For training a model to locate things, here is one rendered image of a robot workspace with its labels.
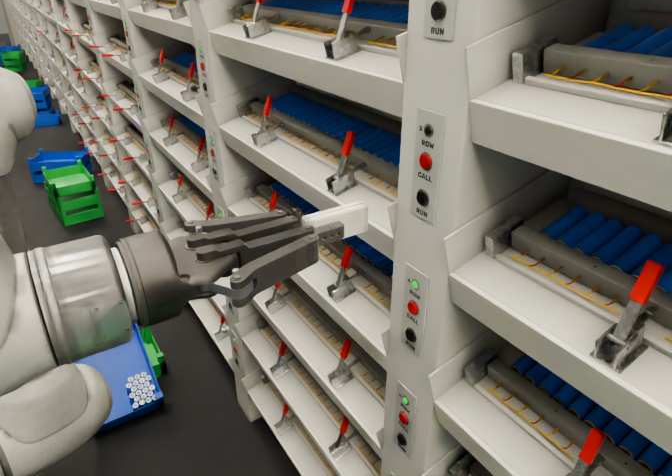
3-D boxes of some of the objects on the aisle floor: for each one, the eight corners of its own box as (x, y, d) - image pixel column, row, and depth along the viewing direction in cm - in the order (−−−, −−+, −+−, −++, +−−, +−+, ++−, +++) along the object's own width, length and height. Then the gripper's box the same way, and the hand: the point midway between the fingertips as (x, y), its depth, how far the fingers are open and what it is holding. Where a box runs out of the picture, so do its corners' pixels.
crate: (164, 406, 155) (163, 396, 149) (93, 435, 145) (90, 426, 139) (135, 324, 169) (133, 312, 163) (68, 346, 159) (65, 334, 153)
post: (178, 304, 202) (78, -273, 124) (171, 292, 209) (72, -260, 131) (225, 288, 211) (160, -255, 133) (217, 278, 218) (151, -244, 140)
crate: (68, 412, 153) (61, 393, 149) (59, 372, 168) (53, 353, 164) (167, 374, 167) (163, 355, 163) (151, 340, 182) (147, 322, 178)
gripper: (115, 286, 47) (331, 223, 59) (152, 369, 37) (402, 275, 49) (98, 214, 44) (330, 162, 55) (134, 285, 34) (407, 205, 45)
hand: (336, 224), depth 50 cm, fingers closed
